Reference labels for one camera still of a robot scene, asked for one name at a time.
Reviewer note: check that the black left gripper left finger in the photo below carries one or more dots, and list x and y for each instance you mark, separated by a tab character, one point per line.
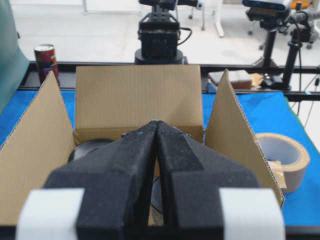
97	196

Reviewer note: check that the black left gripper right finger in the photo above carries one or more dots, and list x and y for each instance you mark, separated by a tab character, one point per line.
208	196

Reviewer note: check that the brown cardboard box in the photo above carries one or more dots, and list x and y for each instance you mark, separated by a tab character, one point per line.
110	101

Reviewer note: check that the small brown box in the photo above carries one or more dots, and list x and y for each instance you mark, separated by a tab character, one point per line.
239	79

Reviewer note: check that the brown packing tape roll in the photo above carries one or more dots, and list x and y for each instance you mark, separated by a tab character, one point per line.
287	159

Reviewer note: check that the red drink can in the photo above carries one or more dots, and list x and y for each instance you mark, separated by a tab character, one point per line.
46	61

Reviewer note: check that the teal backdrop sheet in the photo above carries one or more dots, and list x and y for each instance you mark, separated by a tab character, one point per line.
13	63

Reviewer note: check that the black table frame rail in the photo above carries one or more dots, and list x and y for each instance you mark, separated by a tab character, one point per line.
101	82

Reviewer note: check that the black camera stand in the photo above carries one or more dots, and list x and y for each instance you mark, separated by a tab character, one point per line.
301	34

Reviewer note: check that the blue camera device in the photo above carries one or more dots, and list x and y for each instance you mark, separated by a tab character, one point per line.
269	13

